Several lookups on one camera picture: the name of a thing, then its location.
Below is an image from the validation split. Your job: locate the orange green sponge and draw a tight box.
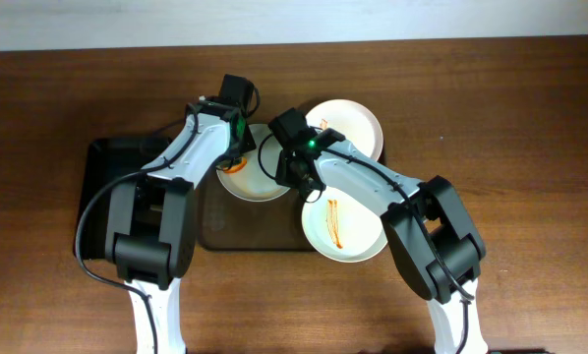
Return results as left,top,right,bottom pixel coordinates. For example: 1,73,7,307
221,156,248,174

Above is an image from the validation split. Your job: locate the white plate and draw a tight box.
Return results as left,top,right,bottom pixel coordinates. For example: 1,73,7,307
306,99,383,160
217,124,289,202
301,187,387,263

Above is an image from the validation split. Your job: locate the white plate bottom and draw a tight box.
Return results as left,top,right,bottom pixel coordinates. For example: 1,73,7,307
301,187,387,263

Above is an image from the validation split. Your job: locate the white plate top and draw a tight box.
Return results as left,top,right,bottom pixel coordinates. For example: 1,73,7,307
306,99,383,160

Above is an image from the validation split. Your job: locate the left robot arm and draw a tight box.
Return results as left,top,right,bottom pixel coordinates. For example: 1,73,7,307
105,103,247,354

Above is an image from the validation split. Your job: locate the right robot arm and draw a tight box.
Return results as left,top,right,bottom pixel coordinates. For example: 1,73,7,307
276,132,489,353

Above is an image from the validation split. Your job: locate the brown translucent tray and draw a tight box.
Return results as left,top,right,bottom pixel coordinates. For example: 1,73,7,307
196,123,387,254

